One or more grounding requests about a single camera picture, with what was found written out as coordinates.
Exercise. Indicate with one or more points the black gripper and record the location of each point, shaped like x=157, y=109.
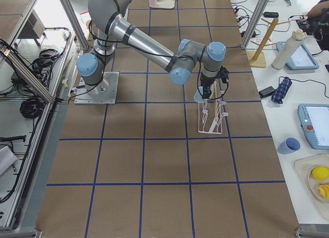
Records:
x=206, y=84

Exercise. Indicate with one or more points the light blue cup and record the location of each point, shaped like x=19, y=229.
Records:
x=198, y=98

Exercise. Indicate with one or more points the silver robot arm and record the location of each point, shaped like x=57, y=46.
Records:
x=107, y=15

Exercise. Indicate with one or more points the pink plastic cup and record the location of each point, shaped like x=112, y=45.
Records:
x=152, y=3

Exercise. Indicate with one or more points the blue-grey cup on desk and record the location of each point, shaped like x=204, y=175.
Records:
x=289, y=146

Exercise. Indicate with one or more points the wooden mug tree stand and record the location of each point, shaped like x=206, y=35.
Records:
x=257, y=58

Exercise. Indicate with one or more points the black power brick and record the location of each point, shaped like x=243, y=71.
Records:
x=266, y=92

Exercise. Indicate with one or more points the blue checkered folded umbrella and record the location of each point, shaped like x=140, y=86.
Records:
x=281, y=91

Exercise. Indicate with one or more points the white cylindrical bottle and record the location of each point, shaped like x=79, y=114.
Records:
x=288, y=49

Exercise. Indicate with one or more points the black power adapter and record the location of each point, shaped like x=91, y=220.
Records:
x=271, y=14

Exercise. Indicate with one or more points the cream plastic tray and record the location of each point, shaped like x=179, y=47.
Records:
x=164, y=4

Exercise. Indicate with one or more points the blue teach pendant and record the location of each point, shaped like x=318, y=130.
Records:
x=302, y=59
x=314, y=123

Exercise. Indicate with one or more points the cream tray with fruit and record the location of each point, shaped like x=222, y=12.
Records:
x=304, y=169

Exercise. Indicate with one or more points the yellow lemon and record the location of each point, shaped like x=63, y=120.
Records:
x=320, y=173

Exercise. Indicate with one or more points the orange fruit slices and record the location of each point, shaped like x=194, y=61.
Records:
x=324, y=191

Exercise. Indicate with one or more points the grey metal box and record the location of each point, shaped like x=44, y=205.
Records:
x=33, y=28

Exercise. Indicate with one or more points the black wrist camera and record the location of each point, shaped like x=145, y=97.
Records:
x=224, y=75

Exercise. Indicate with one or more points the white wire cup rack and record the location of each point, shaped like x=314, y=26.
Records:
x=210, y=116

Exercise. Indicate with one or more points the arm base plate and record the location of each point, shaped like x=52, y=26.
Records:
x=104, y=93

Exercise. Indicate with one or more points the aluminium frame post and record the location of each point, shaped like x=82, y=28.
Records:
x=259, y=9

